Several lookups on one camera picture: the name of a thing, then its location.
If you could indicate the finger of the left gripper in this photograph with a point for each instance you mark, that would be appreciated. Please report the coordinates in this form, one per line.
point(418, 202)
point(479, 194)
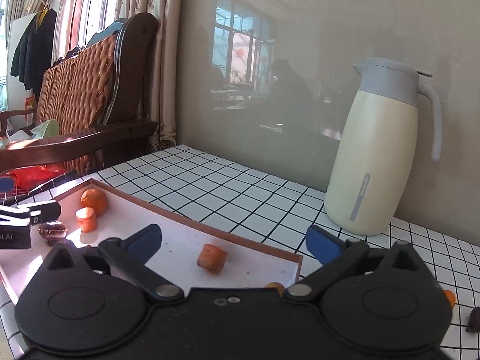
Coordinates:
point(26, 215)
point(6, 184)

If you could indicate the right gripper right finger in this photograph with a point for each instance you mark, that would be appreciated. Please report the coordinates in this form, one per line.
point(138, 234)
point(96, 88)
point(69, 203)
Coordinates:
point(339, 260)

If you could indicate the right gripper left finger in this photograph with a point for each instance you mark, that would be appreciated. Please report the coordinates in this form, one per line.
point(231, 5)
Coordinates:
point(129, 257)

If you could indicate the carrot chunk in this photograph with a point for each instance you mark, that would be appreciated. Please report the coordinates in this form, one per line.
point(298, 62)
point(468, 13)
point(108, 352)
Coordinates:
point(212, 259)
point(87, 219)

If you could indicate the red plastic bag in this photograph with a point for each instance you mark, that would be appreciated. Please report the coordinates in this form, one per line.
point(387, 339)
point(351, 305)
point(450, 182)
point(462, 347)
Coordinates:
point(30, 177)

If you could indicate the dark walnut in tray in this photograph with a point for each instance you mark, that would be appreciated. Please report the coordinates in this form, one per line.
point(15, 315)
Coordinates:
point(52, 232)

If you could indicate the near orange on table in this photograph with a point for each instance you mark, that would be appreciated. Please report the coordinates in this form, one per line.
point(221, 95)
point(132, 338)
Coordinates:
point(280, 288)

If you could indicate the orange on table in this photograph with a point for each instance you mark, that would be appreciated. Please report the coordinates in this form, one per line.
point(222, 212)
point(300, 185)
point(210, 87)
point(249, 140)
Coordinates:
point(280, 288)
point(451, 297)

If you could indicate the orange in tray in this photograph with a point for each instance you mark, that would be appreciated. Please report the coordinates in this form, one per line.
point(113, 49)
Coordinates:
point(95, 199)

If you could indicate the brown rimmed white tray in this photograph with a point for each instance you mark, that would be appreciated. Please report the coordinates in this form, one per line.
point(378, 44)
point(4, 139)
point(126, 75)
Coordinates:
point(170, 244)

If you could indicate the cream grey thermos jug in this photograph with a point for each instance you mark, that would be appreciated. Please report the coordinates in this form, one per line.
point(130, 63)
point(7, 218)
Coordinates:
point(376, 152)

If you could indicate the dark wooden chair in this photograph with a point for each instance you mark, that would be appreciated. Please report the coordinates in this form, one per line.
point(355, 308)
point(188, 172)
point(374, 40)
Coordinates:
point(89, 149)

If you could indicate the woven orange chair cushion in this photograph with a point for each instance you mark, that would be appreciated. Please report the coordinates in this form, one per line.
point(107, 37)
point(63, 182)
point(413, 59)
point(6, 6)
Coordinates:
point(76, 91)

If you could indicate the far orange on table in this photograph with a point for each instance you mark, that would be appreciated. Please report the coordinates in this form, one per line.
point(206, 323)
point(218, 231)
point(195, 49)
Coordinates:
point(451, 297)

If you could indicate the dark hanging coat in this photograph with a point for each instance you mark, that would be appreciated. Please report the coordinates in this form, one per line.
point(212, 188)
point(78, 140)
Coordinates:
point(33, 53)

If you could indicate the dark dried fruit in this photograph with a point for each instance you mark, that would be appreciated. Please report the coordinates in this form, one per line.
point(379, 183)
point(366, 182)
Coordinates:
point(473, 324)

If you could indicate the beige floral curtain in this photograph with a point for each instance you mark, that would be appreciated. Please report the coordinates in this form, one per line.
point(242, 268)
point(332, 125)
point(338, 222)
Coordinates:
point(144, 66)

